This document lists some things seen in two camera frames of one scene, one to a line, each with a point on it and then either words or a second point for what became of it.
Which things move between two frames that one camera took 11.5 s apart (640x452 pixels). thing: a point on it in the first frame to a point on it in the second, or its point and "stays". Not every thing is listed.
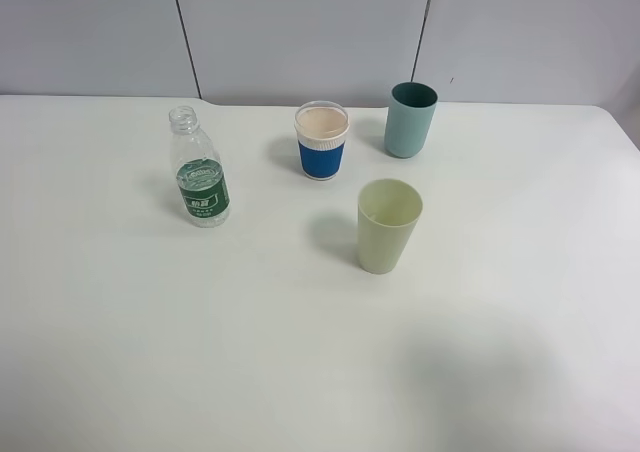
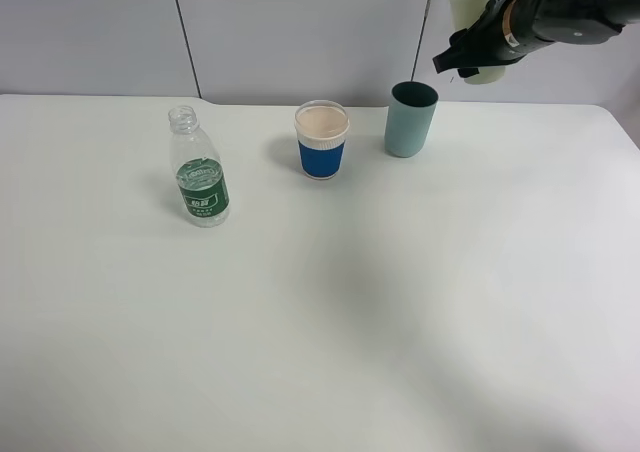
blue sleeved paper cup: (322, 128) stays
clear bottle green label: (201, 176) stays
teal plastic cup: (410, 111) stays
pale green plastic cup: (388, 213) to (469, 0)
